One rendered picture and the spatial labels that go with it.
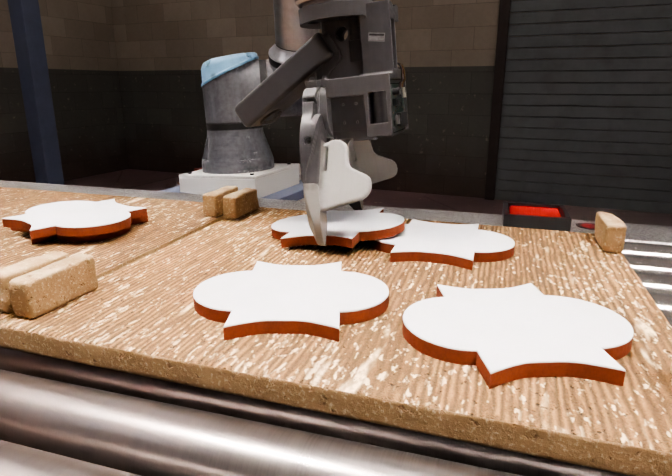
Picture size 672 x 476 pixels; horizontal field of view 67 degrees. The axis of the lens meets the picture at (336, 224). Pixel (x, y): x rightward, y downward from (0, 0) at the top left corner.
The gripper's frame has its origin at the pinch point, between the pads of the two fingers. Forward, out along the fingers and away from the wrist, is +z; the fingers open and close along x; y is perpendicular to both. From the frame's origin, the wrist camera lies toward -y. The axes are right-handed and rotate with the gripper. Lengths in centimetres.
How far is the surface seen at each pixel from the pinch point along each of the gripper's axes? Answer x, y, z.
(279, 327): -20.8, 3.2, 1.2
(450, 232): 1.8, 11.0, 1.4
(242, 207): 4.0, -12.6, -1.1
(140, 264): -13.1, -13.3, 0.1
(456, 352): -20.9, 13.8, 2.0
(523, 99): 463, 25, 2
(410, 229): 1.6, 7.1, 1.1
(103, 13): 493, -451, -141
